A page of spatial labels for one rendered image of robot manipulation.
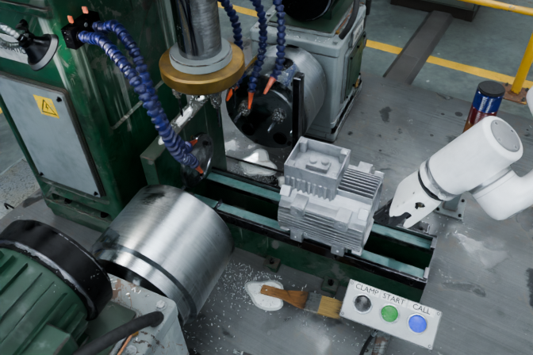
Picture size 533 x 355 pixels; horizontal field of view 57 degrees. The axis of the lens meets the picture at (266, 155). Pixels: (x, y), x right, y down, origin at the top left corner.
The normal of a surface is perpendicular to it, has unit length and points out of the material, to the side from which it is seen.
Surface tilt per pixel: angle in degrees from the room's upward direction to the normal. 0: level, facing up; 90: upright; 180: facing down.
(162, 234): 17
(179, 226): 25
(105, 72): 90
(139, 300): 0
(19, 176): 0
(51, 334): 0
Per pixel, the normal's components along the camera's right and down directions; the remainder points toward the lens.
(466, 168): -0.62, 0.44
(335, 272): -0.41, 0.63
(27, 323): 0.68, -0.27
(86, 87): 0.91, 0.26
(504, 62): -0.03, -0.73
